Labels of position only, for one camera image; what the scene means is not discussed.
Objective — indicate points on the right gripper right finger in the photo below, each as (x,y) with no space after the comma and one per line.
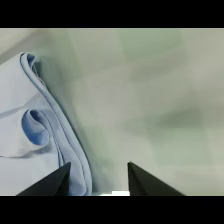
(144,184)

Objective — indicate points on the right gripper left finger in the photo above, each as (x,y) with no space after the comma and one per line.
(56,184)

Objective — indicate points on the light blue shirt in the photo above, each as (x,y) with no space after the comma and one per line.
(23,110)

